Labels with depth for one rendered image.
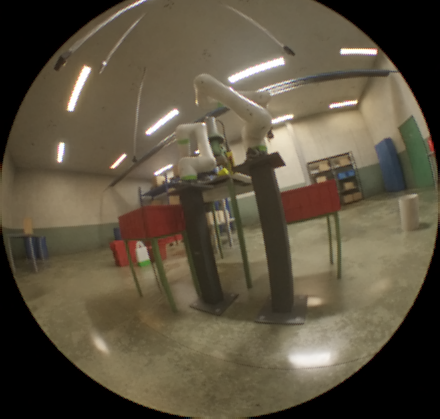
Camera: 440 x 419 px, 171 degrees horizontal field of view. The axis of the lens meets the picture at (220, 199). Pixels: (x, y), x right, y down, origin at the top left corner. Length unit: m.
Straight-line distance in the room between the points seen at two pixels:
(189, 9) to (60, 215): 8.98
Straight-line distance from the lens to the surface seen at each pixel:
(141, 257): 2.90
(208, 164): 1.11
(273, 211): 0.76
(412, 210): 2.14
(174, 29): 3.65
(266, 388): 0.73
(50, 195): 9.08
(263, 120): 0.73
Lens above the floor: 0.69
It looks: 6 degrees up
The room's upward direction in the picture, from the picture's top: 11 degrees counter-clockwise
